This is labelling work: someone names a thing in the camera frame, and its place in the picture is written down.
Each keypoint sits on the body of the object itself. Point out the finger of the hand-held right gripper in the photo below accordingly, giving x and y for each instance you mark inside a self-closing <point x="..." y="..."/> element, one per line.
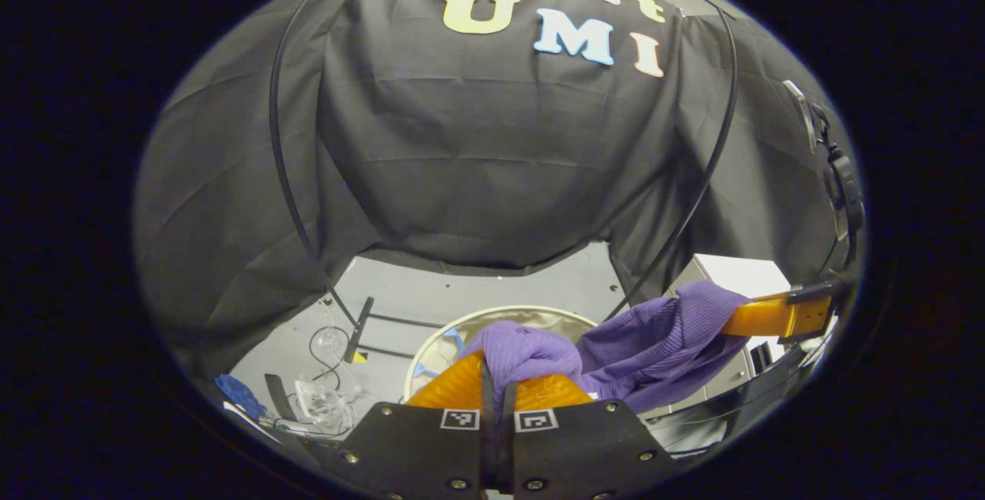
<point x="769" y="315"/>

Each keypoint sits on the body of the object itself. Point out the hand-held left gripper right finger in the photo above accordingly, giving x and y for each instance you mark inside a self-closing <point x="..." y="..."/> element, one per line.
<point x="508" y="454"/>

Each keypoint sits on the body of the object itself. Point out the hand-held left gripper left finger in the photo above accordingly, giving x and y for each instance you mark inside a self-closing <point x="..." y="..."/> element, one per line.
<point x="487" y="454"/>

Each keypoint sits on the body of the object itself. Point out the purple knit cardigan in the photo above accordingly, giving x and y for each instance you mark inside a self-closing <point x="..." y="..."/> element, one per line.
<point x="654" y="338"/>

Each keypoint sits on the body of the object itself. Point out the round beige laundry hamper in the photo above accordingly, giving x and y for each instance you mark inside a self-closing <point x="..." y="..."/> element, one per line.
<point x="539" y="317"/>

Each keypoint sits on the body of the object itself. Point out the black metal clothes rack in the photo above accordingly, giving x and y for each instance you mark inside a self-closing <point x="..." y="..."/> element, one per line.
<point x="358" y="329"/>

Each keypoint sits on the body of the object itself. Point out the clear plastic bag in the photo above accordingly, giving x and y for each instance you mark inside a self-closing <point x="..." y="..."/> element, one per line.
<point x="319" y="400"/>

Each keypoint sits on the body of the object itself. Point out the small black object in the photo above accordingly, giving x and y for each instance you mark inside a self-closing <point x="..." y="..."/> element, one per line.
<point x="278" y="396"/>

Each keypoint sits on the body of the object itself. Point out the blue cloth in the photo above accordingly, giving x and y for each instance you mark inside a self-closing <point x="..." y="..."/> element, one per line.
<point x="238" y="392"/>

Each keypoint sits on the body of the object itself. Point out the black backdrop cloth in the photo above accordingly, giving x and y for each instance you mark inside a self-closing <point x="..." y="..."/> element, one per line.
<point x="492" y="161"/>

